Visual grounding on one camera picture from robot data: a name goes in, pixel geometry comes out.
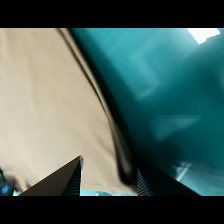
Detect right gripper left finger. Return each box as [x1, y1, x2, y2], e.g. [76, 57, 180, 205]
[20, 155, 83, 197]

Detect beige shirt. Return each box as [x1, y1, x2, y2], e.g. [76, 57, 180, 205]
[0, 28, 138, 196]

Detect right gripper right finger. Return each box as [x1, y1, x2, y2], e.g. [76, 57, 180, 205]
[134, 166, 200, 197]

